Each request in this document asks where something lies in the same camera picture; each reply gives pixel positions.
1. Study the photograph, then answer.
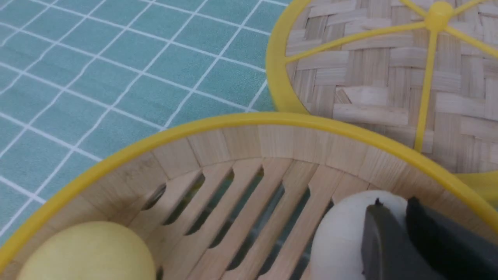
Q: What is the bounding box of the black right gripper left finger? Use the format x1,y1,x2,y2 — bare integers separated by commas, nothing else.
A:
361,199,444,280

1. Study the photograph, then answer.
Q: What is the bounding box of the woven bamboo steamer lid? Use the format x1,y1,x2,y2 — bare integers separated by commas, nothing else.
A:
266,0,498,205

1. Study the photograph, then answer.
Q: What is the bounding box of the beige bun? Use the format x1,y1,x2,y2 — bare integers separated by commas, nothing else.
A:
309,190,407,280

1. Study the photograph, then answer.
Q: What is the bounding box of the bamboo steamer tray yellow rim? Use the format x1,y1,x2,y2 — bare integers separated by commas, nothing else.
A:
1,113,497,280

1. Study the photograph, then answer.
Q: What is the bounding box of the yellow bun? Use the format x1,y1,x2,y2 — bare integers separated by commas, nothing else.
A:
17,221,156,280

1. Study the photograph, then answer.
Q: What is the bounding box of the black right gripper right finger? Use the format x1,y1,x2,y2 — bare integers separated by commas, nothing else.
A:
406,196,497,280

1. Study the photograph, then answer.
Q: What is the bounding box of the green checkered tablecloth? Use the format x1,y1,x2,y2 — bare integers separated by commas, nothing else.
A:
0,0,289,243

